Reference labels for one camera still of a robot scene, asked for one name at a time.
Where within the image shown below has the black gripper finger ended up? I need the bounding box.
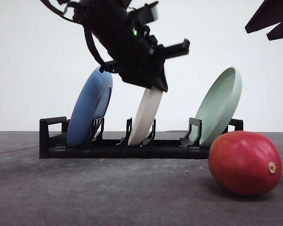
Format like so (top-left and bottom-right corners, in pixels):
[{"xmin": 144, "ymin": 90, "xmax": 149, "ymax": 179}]
[
  {"xmin": 266, "ymin": 22, "xmax": 283, "ymax": 40},
  {"xmin": 245, "ymin": 0, "xmax": 283, "ymax": 33}
]

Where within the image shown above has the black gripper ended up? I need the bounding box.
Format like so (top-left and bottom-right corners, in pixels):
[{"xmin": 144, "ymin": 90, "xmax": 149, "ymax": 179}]
[{"xmin": 89, "ymin": 10, "xmax": 168, "ymax": 92}]

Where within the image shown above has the white plate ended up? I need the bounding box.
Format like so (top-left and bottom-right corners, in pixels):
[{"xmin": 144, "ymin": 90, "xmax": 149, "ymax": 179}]
[{"xmin": 128, "ymin": 88, "xmax": 163, "ymax": 145}]

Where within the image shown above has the red pomegranate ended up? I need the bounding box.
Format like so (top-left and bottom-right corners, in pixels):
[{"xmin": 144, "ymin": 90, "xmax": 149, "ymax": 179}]
[{"xmin": 208, "ymin": 131, "xmax": 282, "ymax": 195}]

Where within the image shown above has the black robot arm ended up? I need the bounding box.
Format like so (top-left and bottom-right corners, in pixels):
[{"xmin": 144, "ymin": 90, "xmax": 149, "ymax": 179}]
[{"xmin": 71, "ymin": 0, "xmax": 190, "ymax": 92}]

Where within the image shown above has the blue plate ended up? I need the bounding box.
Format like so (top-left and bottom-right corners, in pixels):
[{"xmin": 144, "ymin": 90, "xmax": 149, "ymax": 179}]
[{"xmin": 67, "ymin": 67, "xmax": 113, "ymax": 147}]

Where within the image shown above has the green plate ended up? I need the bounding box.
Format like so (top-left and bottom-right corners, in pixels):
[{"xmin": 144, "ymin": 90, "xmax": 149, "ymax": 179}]
[{"xmin": 190, "ymin": 67, "xmax": 242, "ymax": 146}]

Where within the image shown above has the black dish rack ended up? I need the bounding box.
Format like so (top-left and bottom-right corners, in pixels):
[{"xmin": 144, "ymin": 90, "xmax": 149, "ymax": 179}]
[{"xmin": 39, "ymin": 116, "xmax": 244, "ymax": 159}]

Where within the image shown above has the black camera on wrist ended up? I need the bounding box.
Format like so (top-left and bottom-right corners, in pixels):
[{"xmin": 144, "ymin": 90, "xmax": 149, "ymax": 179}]
[{"xmin": 126, "ymin": 1, "xmax": 159, "ymax": 24}]

